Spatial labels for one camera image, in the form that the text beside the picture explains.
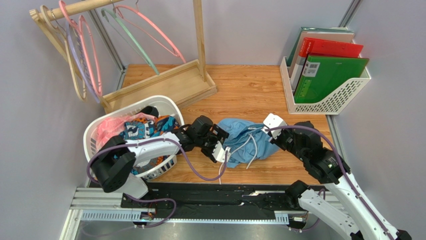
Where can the pink hanger on rack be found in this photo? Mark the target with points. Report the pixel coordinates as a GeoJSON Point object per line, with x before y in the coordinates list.
{"type": "Point", "coordinates": [87, 44]}

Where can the lilac hanger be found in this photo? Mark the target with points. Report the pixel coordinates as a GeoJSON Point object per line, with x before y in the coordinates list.
{"type": "Point", "coordinates": [75, 45]}

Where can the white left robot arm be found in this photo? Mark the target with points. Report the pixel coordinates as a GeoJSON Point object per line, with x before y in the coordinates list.
{"type": "Point", "coordinates": [112, 166]}

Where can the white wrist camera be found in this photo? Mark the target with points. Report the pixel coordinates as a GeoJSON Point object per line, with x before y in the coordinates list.
{"type": "Point", "coordinates": [221, 154]}
{"type": "Point", "coordinates": [273, 121]}

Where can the red clip file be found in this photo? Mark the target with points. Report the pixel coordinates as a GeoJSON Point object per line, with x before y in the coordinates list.
{"type": "Point", "coordinates": [321, 47]}

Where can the aluminium corner post left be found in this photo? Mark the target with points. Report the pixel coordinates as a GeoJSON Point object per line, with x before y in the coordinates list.
{"type": "Point", "coordinates": [95, 17]}

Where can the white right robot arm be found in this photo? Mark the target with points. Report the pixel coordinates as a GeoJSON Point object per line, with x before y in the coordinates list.
{"type": "Point", "coordinates": [360, 220]}

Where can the patterned blue orange garment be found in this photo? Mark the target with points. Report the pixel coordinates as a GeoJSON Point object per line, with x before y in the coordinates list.
{"type": "Point", "coordinates": [137, 130]}

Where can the beige wooden hanger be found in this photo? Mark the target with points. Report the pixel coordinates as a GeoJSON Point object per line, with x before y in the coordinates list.
{"type": "Point", "coordinates": [59, 31]}

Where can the light blue shorts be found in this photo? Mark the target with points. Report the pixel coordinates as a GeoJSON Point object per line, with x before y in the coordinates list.
{"type": "Point", "coordinates": [247, 141]}

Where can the beige folder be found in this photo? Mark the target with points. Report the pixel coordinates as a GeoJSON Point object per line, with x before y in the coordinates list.
{"type": "Point", "coordinates": [323, 34]}

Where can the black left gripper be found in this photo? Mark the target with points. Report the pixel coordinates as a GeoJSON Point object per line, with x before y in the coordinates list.
{"type": "Point", "coordinates": [220, 135]}

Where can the mint green hanger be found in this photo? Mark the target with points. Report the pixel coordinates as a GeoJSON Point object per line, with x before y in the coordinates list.
{"type": "Point", "coordinates": [119, 27]}

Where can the white file organizer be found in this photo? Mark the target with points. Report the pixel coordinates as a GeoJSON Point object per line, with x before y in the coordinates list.
{"type": "Point", "coordinates": [332, 104]}

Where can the white laundry basket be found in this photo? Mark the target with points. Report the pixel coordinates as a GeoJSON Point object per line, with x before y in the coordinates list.
{"type": "Point", "coordinates": [157, 105]}

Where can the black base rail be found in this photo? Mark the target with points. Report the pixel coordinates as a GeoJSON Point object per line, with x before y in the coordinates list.
{"type": "Point", "coordinates": [202, 201]}

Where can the pink plastic hanger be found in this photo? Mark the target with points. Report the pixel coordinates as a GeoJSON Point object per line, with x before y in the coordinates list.
{"type": "Point", "coordinates": [174, 50]}

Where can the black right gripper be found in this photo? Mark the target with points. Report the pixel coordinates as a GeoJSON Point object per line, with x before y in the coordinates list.
{"type": "Point", "coordinates": [279, 138]}

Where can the pink garment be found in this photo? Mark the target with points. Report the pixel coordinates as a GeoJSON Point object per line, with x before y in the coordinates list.
{"type": "Point", "coordinates": [113, 126]}

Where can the wooden clothes rack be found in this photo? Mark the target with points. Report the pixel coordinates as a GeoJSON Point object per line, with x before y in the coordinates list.
{"type": "Point", "coordinates": [185, 84]}

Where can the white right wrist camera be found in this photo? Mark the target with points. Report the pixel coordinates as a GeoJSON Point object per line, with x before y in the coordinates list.
{"type": "Point", "coordinates": [273, 121]}

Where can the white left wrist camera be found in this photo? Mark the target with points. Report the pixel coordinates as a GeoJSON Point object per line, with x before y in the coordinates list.
{"type": "Point", "coordinates": [221, 154]}

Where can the aluminium corner post right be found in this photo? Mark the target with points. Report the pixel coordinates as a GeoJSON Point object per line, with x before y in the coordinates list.
{"type": "Point", "coordinates": [350, 13]}

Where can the aluminium corner post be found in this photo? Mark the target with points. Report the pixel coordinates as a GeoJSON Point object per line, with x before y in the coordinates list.
{"type": "Point", "coordinates": [95, 17]}
{"type": "Point", "coordinates": [350, 13]}

